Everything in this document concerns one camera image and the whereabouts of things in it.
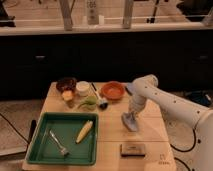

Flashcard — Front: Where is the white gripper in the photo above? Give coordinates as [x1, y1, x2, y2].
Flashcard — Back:
[129, 102, 144, 117]

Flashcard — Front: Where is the light blue towel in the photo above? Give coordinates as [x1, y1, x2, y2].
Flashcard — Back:
[121, 113, 139, 132]

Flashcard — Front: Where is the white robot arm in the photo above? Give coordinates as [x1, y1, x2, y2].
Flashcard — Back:
[129, 75, 213, 171]

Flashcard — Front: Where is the blue sponge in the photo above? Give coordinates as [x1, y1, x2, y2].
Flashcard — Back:
[125, 85, 133, 95]

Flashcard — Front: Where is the orange bowl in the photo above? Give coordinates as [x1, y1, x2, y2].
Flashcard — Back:
[101, 81, 125, 100]

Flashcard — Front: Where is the green toy vegetable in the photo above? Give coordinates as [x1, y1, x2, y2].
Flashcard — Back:
[79, 96, 97, 110]

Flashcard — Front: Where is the white cup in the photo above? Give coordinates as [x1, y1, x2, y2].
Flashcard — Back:
[76, 81, 90, 97]

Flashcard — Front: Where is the yellow corn cob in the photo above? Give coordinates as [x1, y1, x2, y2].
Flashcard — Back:
[76, 121, 93, 143]

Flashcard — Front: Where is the yellow toy block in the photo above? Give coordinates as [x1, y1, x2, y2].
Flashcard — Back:
[62, 90, 74, 102]

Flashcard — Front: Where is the green plastic tray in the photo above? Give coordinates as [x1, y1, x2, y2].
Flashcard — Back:
[27, 112, 98, 166]

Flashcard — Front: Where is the dark brown bowl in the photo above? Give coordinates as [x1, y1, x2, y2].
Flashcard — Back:
[56, 77, 77, 93]

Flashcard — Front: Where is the metal fork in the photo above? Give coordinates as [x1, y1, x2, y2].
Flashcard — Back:
[49, 130, 69, 156]

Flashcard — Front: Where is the black cable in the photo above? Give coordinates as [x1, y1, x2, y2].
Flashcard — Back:
[170, 129, 198, 154]

